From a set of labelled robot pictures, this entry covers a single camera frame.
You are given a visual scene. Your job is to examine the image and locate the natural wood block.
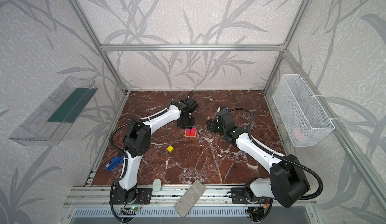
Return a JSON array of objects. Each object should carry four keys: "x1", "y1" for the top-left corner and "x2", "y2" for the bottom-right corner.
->
[{"x1": 185, "y1": 134, "x2": 197, "y2": 138}]

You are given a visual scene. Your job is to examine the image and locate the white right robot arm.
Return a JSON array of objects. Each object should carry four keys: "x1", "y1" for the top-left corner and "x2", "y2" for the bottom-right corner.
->
[{"x1": 207, "y1": 118, "x2": 324, "y2": 208}]

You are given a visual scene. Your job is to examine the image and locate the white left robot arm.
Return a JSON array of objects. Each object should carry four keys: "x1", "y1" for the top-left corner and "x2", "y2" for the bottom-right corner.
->
[{"x1": 109, "y1": 99, "x2": 199, "y2": 197}]

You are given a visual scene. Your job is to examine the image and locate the yellow cube block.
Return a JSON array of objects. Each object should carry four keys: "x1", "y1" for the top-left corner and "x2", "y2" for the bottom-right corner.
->
[{"x1": 167, "y1": 146, "x2": 174, "y2": 153}]

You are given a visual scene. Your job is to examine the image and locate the pale green oval soap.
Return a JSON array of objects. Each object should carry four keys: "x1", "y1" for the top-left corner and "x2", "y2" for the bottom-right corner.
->
[{"x1": 152, "y1": 179, "x2": 162, "y2": 192}]

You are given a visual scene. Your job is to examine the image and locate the pink item in basket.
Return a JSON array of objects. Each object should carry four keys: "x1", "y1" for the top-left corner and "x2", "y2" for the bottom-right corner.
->
[{"x1": 293, "y1": 128, "x2": 307, "y2": 143}]

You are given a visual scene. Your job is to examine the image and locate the grey stone slab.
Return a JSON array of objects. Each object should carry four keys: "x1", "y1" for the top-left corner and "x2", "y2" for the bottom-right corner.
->
[{"x1": 175, "y1": 181, "x2": 206, "y2": 218}]

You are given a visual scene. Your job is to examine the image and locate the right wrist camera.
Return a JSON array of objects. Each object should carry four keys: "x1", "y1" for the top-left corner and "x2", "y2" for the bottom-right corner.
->
[{"x1": 216, "y1": 106, "x2": 233, "y2": 125}]

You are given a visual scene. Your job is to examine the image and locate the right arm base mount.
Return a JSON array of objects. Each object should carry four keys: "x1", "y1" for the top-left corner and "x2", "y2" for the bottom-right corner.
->
[{"x1": 226, "y1": 187, "x2": 268, "y2": 204}]

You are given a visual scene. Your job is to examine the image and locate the white wire basket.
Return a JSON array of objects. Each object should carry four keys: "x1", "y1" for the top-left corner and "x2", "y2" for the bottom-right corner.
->
[{"x1": 272, "y1": 74, "x2": 335, "y2": 147}]

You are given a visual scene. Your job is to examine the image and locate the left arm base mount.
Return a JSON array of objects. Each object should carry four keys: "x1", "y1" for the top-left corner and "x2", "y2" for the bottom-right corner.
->
[{"x1": 109, "y1": 187, "x2": 153, "y2": 205}]

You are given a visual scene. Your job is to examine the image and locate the aluminium horizontal frame bar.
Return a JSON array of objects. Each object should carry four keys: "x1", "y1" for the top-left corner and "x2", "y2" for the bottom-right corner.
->
[{"x1": 100, "y1": 44, "x2": 284, "y2": 52}]

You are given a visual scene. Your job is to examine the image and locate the clear plastic wall bin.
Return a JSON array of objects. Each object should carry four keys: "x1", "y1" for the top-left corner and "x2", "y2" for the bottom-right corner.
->
[{"x1": 9, "y1": 77, "x2": 98, "y2": 146}]

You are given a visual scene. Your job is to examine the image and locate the aluminium frame post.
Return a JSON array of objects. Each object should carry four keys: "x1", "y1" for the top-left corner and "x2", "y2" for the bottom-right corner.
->
[{"x1": 263, "y1": 0, "x2": 312, "y2": 93}]

